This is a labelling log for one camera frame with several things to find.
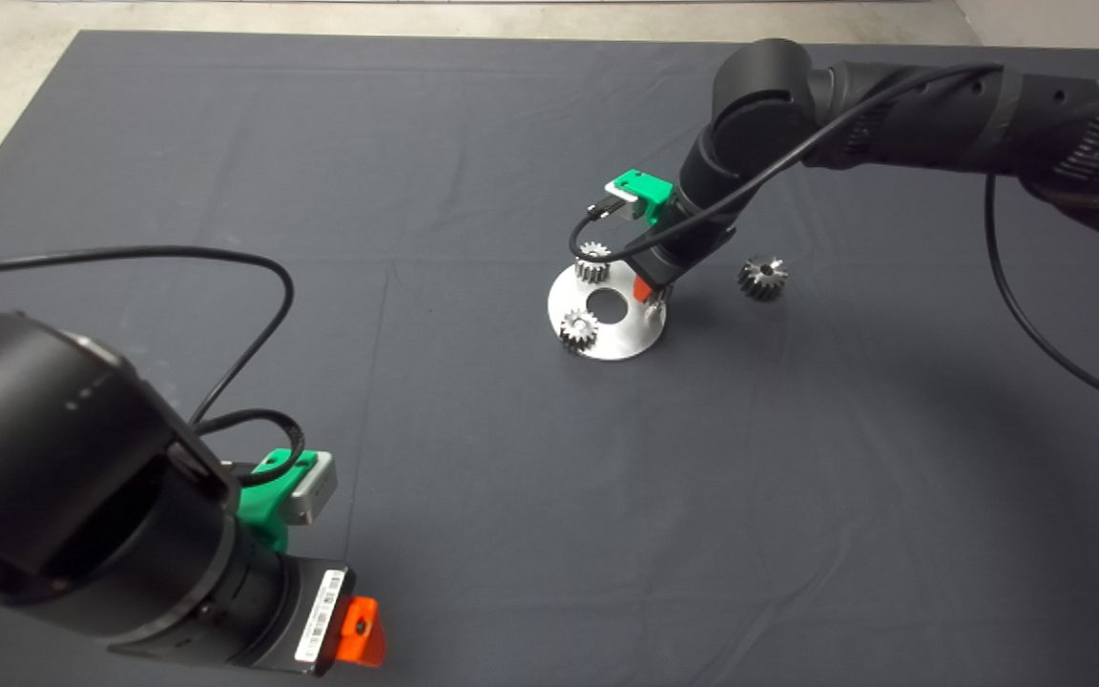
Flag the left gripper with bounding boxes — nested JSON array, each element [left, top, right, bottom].
[[237, 549, 386, 676]]

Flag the black camera cable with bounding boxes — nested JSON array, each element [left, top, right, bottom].
[[0, 245, 308, 486], [569, 63, 1099, 417]]

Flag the dark grey table cloth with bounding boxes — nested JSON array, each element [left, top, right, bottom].
[[0, 31, 1099, 687]]

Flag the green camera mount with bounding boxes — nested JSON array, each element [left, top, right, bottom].
[[612, 170, 676, 228], [242, 447, 321, 552]]

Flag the large steel gear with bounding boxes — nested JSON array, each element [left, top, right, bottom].
[[737, 256, 789, 302]]

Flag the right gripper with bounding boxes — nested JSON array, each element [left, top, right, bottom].
[[628, 224, 737, 304]]

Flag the round metal plate with hole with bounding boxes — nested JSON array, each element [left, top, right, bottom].
[[548, 260, 668, 363]]

